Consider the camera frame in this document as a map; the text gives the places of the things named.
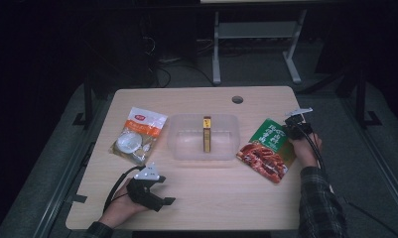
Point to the white metal stand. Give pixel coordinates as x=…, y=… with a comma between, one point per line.
x=256, y=29

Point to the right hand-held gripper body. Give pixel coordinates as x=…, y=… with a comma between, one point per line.
x=297, y=127

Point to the person's left hand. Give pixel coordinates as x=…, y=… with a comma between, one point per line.
x=120, y=208

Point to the green and red food packet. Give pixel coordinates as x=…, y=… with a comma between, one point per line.
x=266, y=155

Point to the clear plastic container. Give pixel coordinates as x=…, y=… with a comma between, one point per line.
x=186, y=142

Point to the person's right hand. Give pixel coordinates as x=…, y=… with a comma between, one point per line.
x=305, y=150

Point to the white and orange snack packet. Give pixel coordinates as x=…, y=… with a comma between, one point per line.
x=138, y=134

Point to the black metal stand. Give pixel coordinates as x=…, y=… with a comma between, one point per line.
x=88, y=102
x=361, y=99

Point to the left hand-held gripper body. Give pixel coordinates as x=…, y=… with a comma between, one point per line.
x=143, y=191

